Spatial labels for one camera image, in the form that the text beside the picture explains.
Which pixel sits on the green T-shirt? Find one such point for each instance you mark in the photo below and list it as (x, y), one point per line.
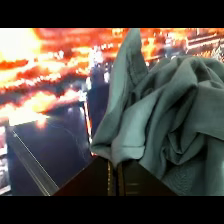
(173, 113)

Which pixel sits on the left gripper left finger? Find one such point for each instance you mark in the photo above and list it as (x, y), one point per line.
(89, 181)

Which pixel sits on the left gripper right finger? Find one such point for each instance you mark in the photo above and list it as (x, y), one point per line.
(140, 183)

